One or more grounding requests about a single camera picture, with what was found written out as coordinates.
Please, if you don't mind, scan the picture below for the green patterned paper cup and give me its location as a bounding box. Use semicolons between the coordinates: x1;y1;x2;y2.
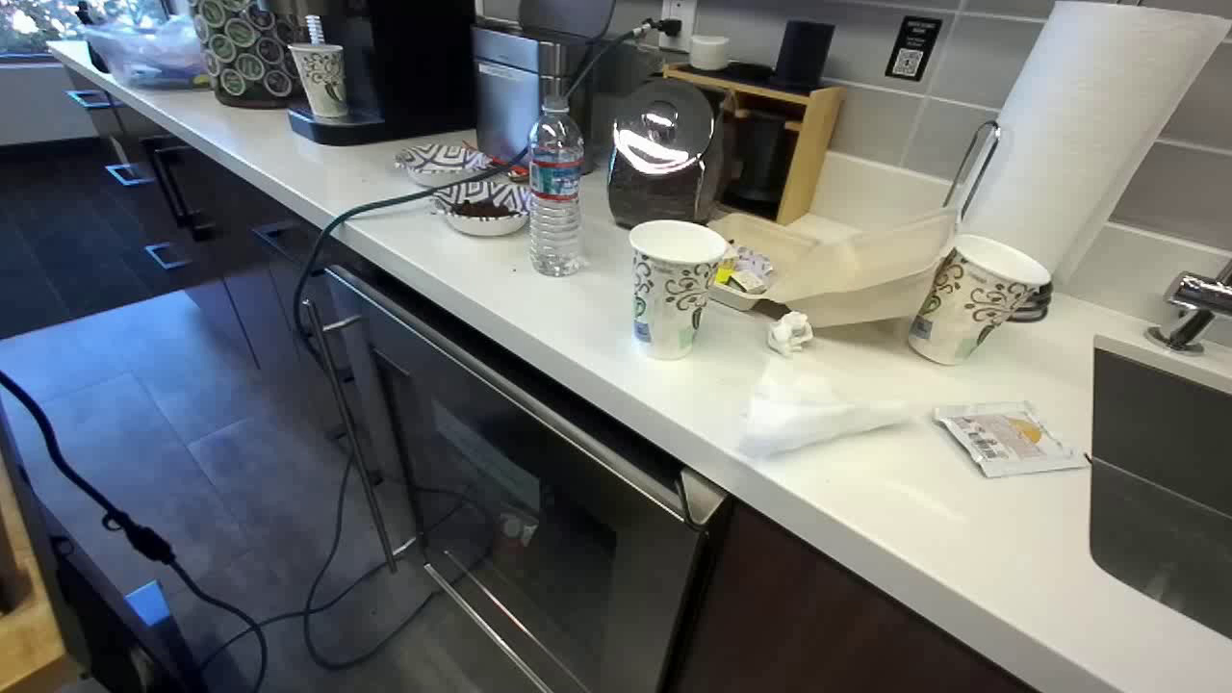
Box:
623;215;730;362

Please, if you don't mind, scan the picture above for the white blue patterned bowl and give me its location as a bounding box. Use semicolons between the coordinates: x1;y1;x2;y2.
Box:
393;138;498;190

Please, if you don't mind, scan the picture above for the clear plastic bag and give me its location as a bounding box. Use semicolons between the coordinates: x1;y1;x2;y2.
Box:
734;353;917;461

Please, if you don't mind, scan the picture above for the chrome faucet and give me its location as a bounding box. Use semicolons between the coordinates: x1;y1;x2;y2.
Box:
1145;258;1232;353

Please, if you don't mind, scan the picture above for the small white creamer cup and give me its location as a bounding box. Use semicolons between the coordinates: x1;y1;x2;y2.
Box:
766;310;820;359

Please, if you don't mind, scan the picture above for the stainless steel dishwasher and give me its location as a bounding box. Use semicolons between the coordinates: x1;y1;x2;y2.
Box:
312;261;728;693

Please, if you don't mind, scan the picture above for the yellow white sachet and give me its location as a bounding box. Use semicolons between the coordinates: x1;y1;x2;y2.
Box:
710;244;782;302

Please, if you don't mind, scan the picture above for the white paper towel roll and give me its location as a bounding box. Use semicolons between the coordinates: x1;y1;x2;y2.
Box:
958;0;1232;283

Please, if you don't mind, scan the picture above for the stainless steel sink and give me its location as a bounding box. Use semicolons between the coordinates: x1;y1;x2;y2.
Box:
1087;334;1232;645

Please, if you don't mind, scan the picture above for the black wall sign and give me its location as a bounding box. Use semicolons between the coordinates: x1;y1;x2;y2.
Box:
881;13;945;88

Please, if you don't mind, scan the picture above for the white wall outlet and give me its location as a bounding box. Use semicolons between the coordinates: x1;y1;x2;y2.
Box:
656;0;701;54

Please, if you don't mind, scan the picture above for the clear plastic food container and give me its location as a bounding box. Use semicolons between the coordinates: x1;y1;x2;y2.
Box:
73;0;209;94

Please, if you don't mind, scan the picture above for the black box on rack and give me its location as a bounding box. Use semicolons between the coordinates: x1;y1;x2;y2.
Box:
770;16;840;98

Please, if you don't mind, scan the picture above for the flat printed packet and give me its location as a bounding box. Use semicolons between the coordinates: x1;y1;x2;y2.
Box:
932;397;1090;483

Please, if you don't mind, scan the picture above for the black silver Keurig coffee maker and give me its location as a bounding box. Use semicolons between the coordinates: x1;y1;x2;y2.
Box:
284;0;483;146

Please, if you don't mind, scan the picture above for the brown patterned paper cup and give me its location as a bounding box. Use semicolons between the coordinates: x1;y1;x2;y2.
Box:
906;230;1054;370

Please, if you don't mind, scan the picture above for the clear plastic water bottle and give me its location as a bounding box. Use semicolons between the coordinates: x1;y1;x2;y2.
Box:
529;98;592;283

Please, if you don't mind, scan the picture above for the long black hanging cable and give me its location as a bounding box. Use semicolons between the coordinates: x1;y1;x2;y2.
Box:
195;16;678;677

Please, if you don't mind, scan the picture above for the brown paper bag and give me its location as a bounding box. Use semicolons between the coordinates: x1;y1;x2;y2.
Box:
706;205;958;333

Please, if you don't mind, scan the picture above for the black floor cable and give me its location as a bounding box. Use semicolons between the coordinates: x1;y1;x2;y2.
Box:
0;365;271;693

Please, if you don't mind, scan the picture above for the stainless steel box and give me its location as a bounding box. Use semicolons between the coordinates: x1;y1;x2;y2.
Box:
469;21;570;169

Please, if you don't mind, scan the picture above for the black wire pod carousel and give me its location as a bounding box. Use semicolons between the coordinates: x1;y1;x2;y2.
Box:
189;0;306;108

